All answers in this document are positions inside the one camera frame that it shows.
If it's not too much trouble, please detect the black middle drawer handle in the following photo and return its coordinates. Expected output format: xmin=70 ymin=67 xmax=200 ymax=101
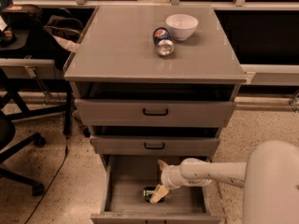
xmin=144 ymin=143 xmax=165 ymax=150

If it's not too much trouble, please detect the grey drawer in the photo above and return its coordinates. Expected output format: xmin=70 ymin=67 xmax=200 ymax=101
xmin=91 ymin=155 xmax=221 ymax=224
xmin=75 ymin=99 xmax=235 ymax=128
xmin=90 ymin=136 xmax=220 ymax=157

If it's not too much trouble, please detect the white bowl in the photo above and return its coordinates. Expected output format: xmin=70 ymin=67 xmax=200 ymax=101
xmin=165 ymin=14 xmax=198 ymax=41

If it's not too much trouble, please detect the black office chair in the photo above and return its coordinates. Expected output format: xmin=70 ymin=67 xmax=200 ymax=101
xmin=0 ymin=111 xmax=46 ymax=196

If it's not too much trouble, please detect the dark bag on desk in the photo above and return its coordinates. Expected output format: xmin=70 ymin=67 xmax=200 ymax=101
xmin=44 ymin=15 xmax=84 ymax=52

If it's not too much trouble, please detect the black top drawer handle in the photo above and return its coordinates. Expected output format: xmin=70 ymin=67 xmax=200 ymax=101
xmin=142 ymin=108 xmax=169 ymax=117

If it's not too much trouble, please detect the bottom grey drawer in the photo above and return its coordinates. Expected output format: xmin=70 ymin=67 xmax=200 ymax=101
xmin=91 ymin=155 xmax=221 ymax=224

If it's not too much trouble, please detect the black floor cable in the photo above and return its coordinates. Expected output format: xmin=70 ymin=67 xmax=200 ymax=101
xmin=22 ymin=133 xmax=70 ymax=224

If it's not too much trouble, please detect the blue Pepsi can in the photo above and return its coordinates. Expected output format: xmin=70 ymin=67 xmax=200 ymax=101
xmin=152 ymin=27 xmax=174 ymax=56

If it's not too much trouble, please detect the grey side desk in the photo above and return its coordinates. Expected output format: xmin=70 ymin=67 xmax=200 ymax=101
xmin=0 ymin=56 xmax=72 ymax=135

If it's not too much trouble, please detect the top grey drawer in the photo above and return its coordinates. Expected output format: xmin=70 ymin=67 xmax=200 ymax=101
xmin=75 ymin=99 xmax=235 ymax=128

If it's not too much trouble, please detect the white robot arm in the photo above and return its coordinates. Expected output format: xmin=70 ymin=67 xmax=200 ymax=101
xmin=150 ymin=140 xmax=299 ymax=224

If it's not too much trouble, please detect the grey drawer cabinet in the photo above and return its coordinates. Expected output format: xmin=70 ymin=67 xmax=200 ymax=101
xmin=64 ymin=6 xmax=245 ymax=164

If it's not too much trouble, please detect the black drawer handle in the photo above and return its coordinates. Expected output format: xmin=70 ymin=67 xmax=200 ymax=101
xmin=144 ymin=143 xmax=165 ymax=150
xmin=142 ymin=108 xmax=169 ymax=117

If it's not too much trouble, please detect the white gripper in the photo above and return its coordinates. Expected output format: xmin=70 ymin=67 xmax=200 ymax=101
xmin=149 ymin=160 xmax=191 ymax=203

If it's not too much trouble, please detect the middle grey drawer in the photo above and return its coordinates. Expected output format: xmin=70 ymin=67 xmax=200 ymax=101
xmin=90 ymin=136 xmax=220 ymax=157

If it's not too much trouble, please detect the green soda can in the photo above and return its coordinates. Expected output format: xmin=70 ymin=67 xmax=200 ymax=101
xmin=143 ymin=187 xmax=164 ymax=203

